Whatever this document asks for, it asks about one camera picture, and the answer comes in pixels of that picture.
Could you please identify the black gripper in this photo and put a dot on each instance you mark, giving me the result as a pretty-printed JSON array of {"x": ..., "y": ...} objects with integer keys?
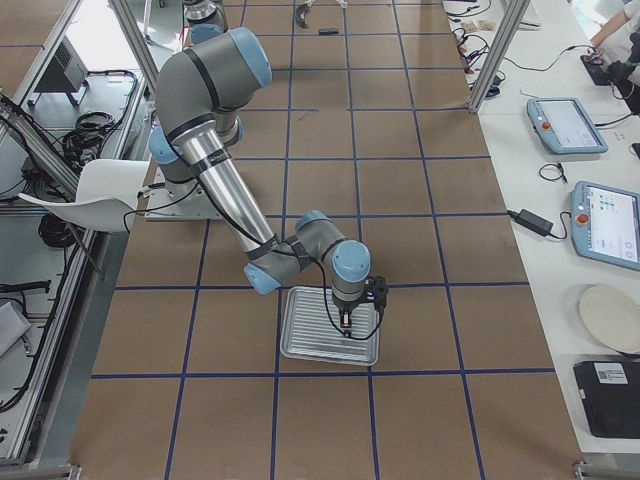
[{"x": 344, "y": 306}]

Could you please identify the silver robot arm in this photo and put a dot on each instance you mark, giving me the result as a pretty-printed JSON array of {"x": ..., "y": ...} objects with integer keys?
[
  {"x": 206, "y": 19},
  {"x": 218, "y": 76}
]

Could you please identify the ribbed silver metal tray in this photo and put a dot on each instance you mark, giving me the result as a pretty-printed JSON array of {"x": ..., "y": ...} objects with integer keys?
[{"x": 308, "y": 334}]

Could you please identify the black power adapter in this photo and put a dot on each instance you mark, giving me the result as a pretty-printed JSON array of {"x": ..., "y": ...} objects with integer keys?
[{"x": 531, "y": 221}]

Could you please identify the beige round plate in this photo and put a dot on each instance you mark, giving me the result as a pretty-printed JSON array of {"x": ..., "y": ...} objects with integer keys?
[{"x": 611, "y": 317}]

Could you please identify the white plastic chair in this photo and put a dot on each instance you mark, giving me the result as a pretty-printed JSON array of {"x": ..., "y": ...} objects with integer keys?
[{"x": 105, "y": 197}]

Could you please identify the lower blue teach pendant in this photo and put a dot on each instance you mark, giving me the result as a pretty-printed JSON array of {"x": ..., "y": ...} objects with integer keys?
[{"x": 605, "y": 224}]

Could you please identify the blue teach pendant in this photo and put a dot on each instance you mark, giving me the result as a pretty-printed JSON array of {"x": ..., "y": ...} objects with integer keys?
[
  {"x": 605, "y": 224},
  {"x": 564, "y": 127}
]

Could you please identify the upper blue teach pendant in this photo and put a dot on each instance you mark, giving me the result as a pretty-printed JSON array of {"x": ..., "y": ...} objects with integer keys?
[{"x": 564, "y": 127}]

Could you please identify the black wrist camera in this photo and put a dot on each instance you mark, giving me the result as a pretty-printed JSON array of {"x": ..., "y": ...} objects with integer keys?
[{"x": 376, "y": 291}]

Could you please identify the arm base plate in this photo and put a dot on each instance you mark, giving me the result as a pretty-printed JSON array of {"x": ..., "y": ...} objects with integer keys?
[{"x": 178, "y": 202}]

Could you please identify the aluminium frame post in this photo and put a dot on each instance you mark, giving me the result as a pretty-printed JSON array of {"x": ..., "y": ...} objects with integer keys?
[{"x": 509, "y": 25}]

